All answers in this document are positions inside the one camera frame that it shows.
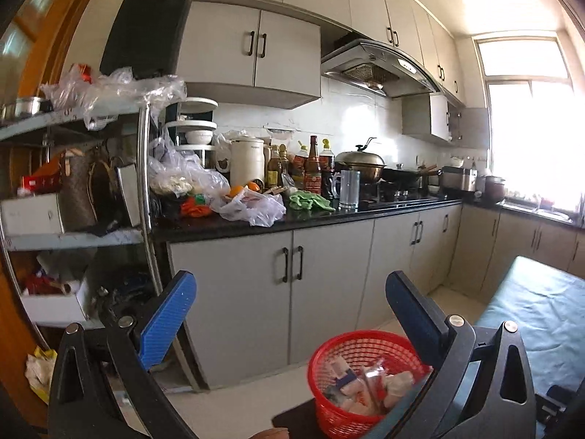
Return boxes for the glass mug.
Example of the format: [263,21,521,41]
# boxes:
[335,170,362,211]

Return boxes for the red carton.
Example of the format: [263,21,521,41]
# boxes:
[18,165,62,195]

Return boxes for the yellow white bag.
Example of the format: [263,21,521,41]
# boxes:
[25,346,58,405]

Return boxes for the steel bowl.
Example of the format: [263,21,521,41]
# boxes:
[0,96,53,122]

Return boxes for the dark soy sauce bottle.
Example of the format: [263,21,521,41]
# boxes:
[320,139,337,197]

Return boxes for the brown oil bottle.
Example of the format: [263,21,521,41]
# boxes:
[266,145,282,188]

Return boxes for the black gas stove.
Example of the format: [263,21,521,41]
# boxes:
[359,182,442,211]

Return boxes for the kitchen window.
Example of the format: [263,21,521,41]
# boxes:
[475,34,585,229]

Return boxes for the wooden door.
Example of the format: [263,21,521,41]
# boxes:
[0,0,101,101]

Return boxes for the steel range hood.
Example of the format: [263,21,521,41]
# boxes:
[321,39,442,99]

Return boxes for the black board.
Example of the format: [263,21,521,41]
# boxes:
[99,0,193,78]

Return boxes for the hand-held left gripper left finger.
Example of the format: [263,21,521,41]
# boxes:
[48,271,198,439]

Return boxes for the pile of clear bags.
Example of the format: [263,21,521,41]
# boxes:
[148,137,231,202]

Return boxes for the steel wok with lid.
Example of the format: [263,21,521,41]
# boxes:
[335,137,387,183]

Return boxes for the green rag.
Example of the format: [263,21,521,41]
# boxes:
[289,191,336,213]

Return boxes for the white plastic bag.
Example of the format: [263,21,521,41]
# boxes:
[215,187,286,227]

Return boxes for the black kitchen countertop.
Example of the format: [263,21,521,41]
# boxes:
[153,196,585,243]

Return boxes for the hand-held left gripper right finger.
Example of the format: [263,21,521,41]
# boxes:
[368,271,537,439]

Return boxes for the clear plastic bags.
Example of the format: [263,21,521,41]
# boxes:
[41,66,187,129]

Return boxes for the white electric jug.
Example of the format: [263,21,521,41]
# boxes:
[230,137,266,188]

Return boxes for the white open box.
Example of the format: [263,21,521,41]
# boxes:
[20,279,92,325]

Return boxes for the white tiered dish rack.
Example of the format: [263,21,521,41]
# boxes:
[165,97,219,170]

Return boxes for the white cardboard box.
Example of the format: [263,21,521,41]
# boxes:
[0,192,65,239]

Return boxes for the yellow cap sauce bottle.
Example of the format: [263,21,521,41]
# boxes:
[291,141,307,188]

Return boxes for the tall red label bottle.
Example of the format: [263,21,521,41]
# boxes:
[305,135,322,194]

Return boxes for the steel rice cooker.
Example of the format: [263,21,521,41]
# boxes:
[439,167,478,193]

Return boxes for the red plastic basket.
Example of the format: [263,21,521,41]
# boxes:
[307,330,433,439]

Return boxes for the upper kitchen cabinets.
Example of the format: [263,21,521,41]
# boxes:
[176,0,490,147]

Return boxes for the metal shelf rack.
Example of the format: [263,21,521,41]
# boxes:
[0,101,158,353]

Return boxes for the brown patterned handbag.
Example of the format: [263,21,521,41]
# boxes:
[59,149,110,234]

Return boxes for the maroon pot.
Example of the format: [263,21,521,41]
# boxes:
[484,176,506,202]

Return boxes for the black frying pan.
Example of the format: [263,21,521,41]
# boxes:
[383,165,442,184]

